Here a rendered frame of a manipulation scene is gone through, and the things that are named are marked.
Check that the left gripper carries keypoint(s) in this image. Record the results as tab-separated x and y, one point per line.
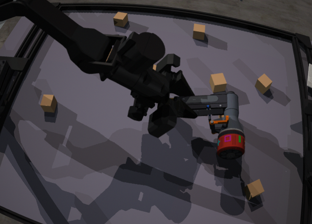
157	88

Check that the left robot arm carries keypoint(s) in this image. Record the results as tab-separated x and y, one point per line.
89	49

